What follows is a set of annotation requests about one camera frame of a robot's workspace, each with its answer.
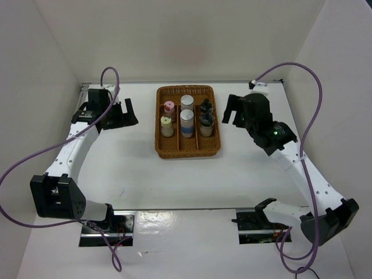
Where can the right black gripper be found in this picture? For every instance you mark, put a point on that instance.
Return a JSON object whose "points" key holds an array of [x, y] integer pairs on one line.
{"points": [[233, 101]]}

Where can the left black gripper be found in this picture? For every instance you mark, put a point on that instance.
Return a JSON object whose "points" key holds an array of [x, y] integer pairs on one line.
{"points": [[125, 120]]}

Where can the black cap jar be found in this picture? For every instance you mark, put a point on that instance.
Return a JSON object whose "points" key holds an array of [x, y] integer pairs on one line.
{"points": [[206, 106], [206, 124]]}

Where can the black cap jar front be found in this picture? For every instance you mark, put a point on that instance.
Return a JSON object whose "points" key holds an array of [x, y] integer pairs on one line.
{"points": [[206, 124]]}

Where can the pink cap spice bottle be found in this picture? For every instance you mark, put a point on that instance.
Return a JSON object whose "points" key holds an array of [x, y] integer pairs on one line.
{"points": [[169, 110]]}

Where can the yellow cap spice bottle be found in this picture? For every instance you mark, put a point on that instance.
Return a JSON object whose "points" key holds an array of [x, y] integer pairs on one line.
{"points": [[167, 129]]}

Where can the silver cap blue label bottle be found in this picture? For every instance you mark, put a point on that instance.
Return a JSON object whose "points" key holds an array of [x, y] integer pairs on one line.
{"points": [[187, 102]]}

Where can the grey cap blue label bottle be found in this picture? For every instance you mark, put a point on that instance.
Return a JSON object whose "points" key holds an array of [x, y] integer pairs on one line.
{"points": [[187, 123]]}

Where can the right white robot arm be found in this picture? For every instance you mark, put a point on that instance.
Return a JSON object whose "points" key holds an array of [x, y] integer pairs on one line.
{"points": [[327, 212]]}

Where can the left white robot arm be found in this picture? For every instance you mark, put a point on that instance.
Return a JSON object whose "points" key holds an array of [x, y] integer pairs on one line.
{"points": [[56, 193]]}

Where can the brown wicker divided basket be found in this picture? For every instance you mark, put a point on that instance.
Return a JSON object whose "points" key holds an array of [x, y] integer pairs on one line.
{"points": [[177, 146]]}

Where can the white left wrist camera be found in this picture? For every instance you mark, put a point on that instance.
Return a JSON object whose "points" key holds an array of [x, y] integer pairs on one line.
{"points": [[112, 91]]}

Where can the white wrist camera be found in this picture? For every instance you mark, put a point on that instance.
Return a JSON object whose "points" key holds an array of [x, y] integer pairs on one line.
{"points": [[258, 88], [112, 91]]}

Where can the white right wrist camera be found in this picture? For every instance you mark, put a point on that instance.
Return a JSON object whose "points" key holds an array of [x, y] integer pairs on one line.
{"points": [[258, 88]]}

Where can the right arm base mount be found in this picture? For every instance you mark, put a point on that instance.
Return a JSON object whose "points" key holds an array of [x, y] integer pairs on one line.
{"points": [[252, 231]]}

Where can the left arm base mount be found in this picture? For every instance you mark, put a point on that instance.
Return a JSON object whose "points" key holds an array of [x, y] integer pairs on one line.
{"points": [[119, 233]]}

